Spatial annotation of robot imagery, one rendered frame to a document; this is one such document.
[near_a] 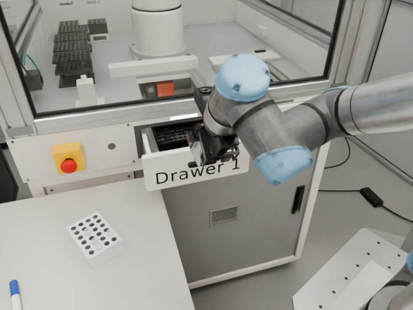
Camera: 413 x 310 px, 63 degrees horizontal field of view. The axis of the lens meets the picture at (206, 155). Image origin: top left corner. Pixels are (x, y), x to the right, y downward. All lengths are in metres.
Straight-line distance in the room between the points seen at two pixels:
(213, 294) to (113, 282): 0.91
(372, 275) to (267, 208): 0.61
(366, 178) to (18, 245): 2.05
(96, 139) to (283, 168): 0.63
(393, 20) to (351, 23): 1.35
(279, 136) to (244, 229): 0.97
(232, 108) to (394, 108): 0.21
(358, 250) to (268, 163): 0.49
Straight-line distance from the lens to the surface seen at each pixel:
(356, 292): 0.84
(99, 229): 0.87
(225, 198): 1.25
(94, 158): 1.02
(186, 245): 1.38
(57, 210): 1.01
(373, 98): 0.50
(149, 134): 1.11
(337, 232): 2.02
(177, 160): 0.87
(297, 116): 0.51
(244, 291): 1.69
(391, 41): 2.47
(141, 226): 0.91
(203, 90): 0.72
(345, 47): 1.14
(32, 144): 1.00
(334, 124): 0.54
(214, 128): 0.58
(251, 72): 0.49
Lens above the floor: 1.42
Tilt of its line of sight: 36 degrees down
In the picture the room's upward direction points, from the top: straight up
